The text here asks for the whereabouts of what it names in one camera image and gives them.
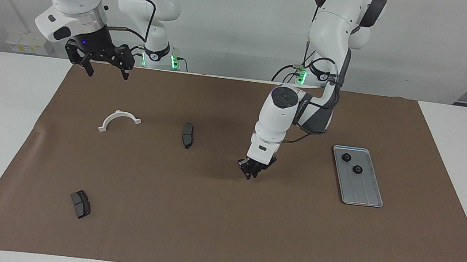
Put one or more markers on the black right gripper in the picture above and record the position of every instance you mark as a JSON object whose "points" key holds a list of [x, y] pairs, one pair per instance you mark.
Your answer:
{"points": [[92, 44]]}

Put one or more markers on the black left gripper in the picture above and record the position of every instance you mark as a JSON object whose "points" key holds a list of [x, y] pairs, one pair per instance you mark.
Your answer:
{"points": [[256, 165]]}

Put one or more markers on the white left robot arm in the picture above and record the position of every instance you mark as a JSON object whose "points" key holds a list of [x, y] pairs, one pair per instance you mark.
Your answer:
{"points": [[277, 118]]}

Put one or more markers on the silver metal tray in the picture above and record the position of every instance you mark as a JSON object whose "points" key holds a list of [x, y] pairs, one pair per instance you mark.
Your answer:
{"points": [[362, 191]]}

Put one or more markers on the brown table mat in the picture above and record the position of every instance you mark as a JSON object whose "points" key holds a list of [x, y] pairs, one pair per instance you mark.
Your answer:
{"points": [[204, 225]]}

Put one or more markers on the long grey brake pad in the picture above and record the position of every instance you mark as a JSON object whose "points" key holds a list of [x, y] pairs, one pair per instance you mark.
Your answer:
{"points": [[187, 135]]}

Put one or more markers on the white box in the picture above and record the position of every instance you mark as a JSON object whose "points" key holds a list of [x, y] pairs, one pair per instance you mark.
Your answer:
{"points": [[26, 41]]}

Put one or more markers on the short grey brake pad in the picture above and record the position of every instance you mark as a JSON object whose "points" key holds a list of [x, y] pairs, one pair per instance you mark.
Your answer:
{"points": [[80, 204]]}

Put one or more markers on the white curved plastic bracket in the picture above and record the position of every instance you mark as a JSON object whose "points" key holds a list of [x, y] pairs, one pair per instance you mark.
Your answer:
{"points": [[121, 113]]}

